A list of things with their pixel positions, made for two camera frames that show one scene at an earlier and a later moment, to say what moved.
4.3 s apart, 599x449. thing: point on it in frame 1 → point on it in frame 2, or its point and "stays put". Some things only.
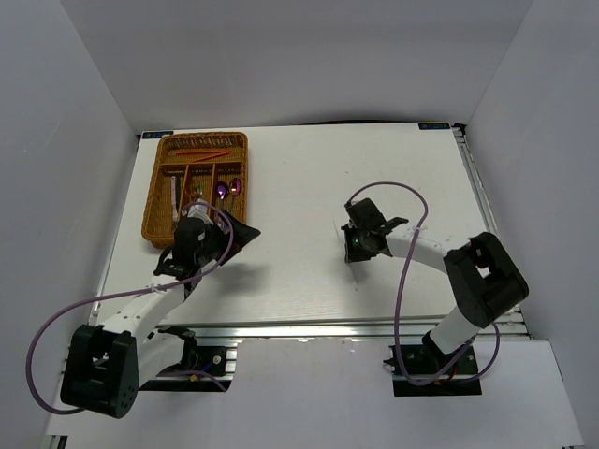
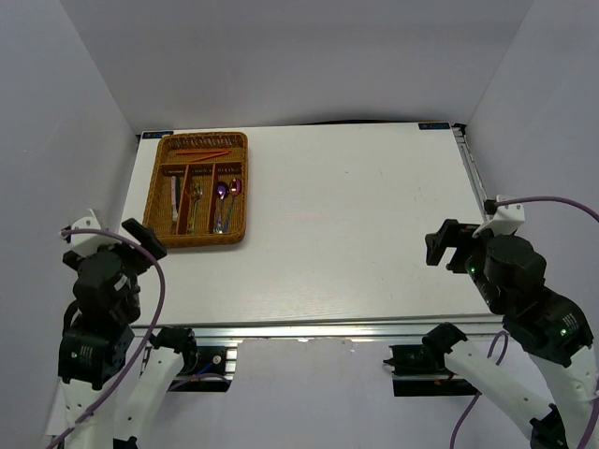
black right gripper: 353,255 → 448,235
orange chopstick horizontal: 191,152 stays put
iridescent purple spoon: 235,187 stays put
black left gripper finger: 242,235 → 146,237
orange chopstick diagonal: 211,156 stays put
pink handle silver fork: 174,199 stays put
